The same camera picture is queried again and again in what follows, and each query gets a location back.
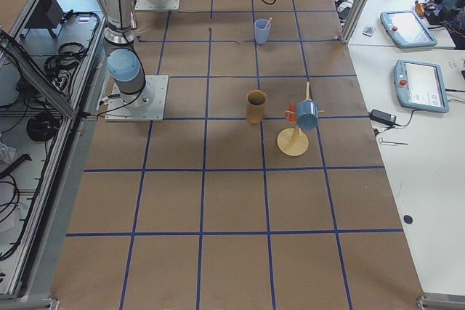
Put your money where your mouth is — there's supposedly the light blue plastic cup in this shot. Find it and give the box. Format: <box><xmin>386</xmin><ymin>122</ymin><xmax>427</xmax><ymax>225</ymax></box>
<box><xmin>254</xmin><ymin>18</ymin><xmax>271</xmax><ymax>45</ymax></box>

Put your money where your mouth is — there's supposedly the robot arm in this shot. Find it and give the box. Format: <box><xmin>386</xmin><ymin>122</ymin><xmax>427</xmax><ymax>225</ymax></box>
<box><xmin>104</xmin><ymin>0</ymin><xmax>152</xmax><ymax>107</ymax></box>

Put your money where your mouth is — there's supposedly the blue mug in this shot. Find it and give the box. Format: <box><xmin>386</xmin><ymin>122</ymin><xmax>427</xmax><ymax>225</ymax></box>
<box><xmin>295</xmin><ymin>99</ymin><xmax>318</xmax><ymax>131</ymax></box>

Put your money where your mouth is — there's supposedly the upper teach pendant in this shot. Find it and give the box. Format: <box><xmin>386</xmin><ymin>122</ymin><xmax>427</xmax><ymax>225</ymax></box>
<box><xmin>380</xmin><ymin>11</ymin><xmax>437</xmax><ymax>48</ymax></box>

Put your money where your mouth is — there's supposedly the teach pendant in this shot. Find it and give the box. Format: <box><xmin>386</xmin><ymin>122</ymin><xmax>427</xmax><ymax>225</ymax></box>
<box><xmin>380</xmin><ymin>11</ymin><xmax>437</xmax><ymax>48</ymax></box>
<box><xmin>394</xmin><ymin>60</ymin><xmax>449</xmax><ymax>113</ymax></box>

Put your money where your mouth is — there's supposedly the orange mug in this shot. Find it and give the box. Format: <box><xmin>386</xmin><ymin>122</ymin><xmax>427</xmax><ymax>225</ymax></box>
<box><xmin>285</xmin><ymin>103</ymin><xmax>297</xmax><ymax>123</ymax></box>

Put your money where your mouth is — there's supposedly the wooden mug tree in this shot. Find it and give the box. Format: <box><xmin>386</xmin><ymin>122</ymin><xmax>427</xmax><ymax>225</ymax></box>
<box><xmin>277</xmin><ymin>81</ymin><xmax>320</xmax><ymax>157</ymax></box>

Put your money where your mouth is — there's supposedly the black power brick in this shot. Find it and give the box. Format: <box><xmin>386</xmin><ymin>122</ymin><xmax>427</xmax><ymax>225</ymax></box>
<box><xmin>369</xmin><ymin>109</ymin><xmax>396</xmax><ymax>126</ymax></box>

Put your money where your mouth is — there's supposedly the lower teach pendant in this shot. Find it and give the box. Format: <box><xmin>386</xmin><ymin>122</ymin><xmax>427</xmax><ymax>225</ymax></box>
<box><xmin>394</xmin><ymin>60</ymin><xmax>449</xmax><ymax>113</ymax></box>

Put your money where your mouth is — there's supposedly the allen key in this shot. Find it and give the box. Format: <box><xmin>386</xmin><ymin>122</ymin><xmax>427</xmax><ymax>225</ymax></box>
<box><xmin>379</xmin><ymin>137</ymin><xmax>408</xmax><ymax>146</ymax></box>

